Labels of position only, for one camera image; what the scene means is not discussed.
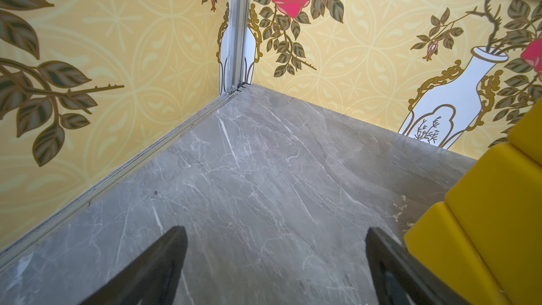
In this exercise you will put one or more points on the yellow plastic drawer cabinet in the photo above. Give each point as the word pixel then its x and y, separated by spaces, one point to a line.
pixel 484 240

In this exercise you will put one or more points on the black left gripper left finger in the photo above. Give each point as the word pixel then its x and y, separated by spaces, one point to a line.
pixel 152 278

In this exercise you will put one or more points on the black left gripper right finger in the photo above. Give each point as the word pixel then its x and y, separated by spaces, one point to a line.
pixel 399 278

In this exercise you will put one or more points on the aluminium corner frame post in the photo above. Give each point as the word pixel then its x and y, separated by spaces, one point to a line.
pixel 237 48

